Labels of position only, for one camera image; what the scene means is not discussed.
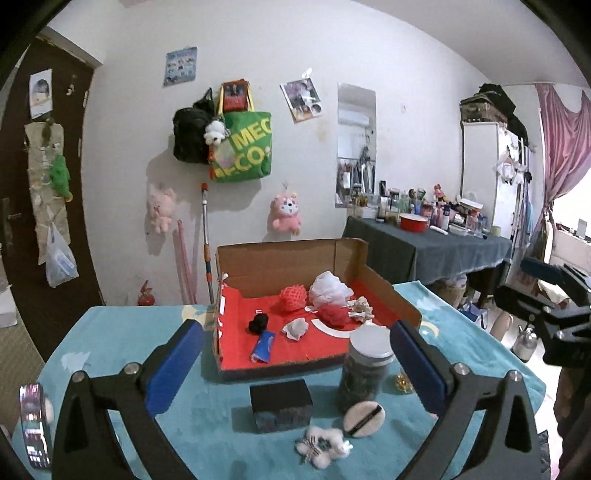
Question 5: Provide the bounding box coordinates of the red basin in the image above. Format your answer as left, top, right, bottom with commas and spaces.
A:
400, 213, 430, 233

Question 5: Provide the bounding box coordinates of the white refrigerator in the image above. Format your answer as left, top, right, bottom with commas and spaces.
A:
461, 122, 523, 239

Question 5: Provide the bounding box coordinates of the round beige powder puff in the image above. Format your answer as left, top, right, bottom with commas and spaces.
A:
342, 401, 386, 438

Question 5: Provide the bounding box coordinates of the brown cardboard box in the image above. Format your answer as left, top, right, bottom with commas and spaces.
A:
213, 238, 422, 380

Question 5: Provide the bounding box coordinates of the blue cloth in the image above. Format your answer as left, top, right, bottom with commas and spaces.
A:
250, 330, 276, 363

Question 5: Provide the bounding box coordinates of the pale pink plush toy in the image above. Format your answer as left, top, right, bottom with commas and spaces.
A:
147, 186, 176, 234

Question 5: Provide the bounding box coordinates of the pink stick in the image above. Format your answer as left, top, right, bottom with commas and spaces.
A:
177, 219, 197, 304

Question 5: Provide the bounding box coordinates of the dark grey covered side table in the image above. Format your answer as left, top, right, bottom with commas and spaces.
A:
342, 217, 512, 285

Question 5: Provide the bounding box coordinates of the cream knitted scrunchie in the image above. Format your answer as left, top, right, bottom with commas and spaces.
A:
346, 296, 375, 323

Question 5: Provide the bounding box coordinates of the wall mirror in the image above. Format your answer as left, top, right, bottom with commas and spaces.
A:
335, 83, 377, 208

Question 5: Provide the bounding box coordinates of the red foam net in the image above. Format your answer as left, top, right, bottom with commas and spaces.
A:
280, 285, 308, 313

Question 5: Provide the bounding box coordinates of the black yarn scrunchie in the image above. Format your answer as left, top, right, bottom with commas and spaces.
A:
247, 313, 269, 336

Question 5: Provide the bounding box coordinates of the pink plush toy right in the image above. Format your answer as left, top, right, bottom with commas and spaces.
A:
270, 193, 301, 236

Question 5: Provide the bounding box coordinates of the red toy fire extinguisher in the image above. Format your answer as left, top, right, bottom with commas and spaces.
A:
137, 280, 155, 306

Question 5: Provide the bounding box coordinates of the red bag box liner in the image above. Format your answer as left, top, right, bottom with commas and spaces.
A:
214, 283, 400, 378

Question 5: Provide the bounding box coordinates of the teal table cloth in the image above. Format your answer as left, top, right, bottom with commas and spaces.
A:
38, 282, 546, 479

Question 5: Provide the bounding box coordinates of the black backpack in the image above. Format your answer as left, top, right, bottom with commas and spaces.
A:
172, 88, 214, 165

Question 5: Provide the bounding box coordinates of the silver orange mop handle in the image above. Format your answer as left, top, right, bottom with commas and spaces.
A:
200, 183, 214, 304

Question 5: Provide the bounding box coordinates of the smartphone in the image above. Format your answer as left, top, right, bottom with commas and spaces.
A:
19, 383, 51, 470

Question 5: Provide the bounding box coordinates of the glass jar metal lid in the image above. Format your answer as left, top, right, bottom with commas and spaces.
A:
337, 324, 394, 413

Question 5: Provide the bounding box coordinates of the white mesh bath pouf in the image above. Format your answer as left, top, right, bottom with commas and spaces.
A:
308, 271, 353, 308

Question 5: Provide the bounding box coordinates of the white fluffy bow scrunchie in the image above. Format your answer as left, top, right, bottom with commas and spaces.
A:
294, 426, 353, 470

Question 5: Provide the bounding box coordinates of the gold hair clip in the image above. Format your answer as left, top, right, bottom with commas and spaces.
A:
394, 372, 415, 394

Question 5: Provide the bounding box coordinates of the pink curtain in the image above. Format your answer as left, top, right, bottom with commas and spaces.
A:
528, 83, 590, 260

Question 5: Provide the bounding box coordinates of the black beauty cream box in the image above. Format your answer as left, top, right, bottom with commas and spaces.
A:
249, 379, 314, 433

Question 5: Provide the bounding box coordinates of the red knitted yarn item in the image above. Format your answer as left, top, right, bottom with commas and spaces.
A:
317, 304, 349, 330

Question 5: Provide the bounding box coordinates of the green tote bag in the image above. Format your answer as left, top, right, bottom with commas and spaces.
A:
204, 79, 273, 183

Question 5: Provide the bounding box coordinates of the green plush toy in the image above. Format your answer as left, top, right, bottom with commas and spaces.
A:
48, 154, 73, 202

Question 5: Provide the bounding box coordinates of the white plastic bag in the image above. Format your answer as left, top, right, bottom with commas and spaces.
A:
45, 224, 79, 288

